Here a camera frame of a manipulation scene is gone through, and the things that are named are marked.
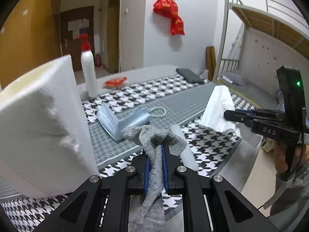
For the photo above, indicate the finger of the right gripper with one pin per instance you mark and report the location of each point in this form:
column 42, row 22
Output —
column 261, row 112
column 234, row 116

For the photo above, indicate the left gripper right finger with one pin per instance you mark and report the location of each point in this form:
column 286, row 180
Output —
column 210, row 203

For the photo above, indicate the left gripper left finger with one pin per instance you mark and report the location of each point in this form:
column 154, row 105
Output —
column 101, row 204

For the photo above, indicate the white towel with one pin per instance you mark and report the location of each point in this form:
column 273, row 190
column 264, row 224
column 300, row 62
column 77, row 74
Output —
column 213, row 117

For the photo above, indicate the white foam tube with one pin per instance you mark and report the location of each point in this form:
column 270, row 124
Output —
column 186, row 154

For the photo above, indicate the grey sock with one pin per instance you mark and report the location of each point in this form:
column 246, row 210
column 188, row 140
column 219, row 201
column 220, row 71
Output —
column 146, row 212

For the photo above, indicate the blue surgical face masks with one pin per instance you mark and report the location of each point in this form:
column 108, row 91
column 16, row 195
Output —
column 138, row 117

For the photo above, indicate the person right hand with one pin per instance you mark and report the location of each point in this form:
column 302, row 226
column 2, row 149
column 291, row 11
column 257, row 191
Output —
column 279, row 157

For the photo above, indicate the grey pillow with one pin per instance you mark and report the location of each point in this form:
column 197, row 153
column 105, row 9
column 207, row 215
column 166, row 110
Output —
column 235, row 78

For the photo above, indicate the houndstooth table runner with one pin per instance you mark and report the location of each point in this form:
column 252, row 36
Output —
column 169, row 101

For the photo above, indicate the black smartphone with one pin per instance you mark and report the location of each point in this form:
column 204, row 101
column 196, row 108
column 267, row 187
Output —
column 189, row 76

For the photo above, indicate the white styrofoam box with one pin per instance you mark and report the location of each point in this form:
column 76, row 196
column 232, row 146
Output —
column 46, row 147

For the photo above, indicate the metal bunk bed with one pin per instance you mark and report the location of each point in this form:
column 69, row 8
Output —
column 255, row 38

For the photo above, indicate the red snack packet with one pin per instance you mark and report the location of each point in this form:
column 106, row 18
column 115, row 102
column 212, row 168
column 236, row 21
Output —
column 115, row 83

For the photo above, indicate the red hanging bags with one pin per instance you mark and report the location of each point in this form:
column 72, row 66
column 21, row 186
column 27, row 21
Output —
column 169, row 9

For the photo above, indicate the red fire extinguisher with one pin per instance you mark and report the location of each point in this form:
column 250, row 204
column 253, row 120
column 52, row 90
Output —
column 98, row 62

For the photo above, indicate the white red pump bottle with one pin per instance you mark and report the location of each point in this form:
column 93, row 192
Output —
column 88, row 67

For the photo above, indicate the dark brown entrance door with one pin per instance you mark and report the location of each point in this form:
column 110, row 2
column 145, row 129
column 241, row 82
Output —
column 73, row 24

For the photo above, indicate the wooden wardrobe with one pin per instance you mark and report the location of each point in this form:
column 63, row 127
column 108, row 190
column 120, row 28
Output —
column 30, row 37

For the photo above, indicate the wooden boards against wall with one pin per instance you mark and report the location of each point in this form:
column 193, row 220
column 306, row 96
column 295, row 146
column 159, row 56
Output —
column 210, row 62

